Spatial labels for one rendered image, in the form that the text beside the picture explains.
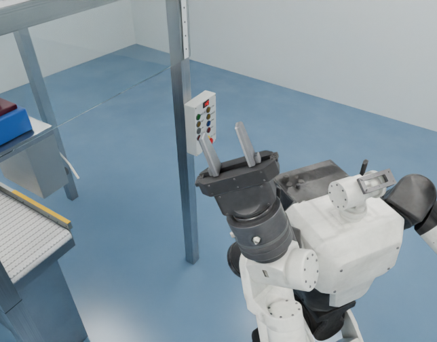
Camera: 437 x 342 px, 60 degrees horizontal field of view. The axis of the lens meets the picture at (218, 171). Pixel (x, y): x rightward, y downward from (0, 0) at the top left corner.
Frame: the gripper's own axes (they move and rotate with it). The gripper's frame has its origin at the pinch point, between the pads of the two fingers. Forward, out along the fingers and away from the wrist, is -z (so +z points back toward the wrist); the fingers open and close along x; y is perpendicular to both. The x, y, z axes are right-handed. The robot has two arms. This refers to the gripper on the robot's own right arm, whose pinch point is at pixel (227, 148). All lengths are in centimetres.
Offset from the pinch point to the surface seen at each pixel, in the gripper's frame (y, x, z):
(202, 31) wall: -434, -97, 26
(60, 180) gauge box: -52, -74, 16
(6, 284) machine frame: -25, -89, 33
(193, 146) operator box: -107, -46, 40
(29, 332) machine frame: -27, -99, 57
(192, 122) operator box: -105, -41, 28
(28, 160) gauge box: -44, -73, 4
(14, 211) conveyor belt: -62, -109, 27
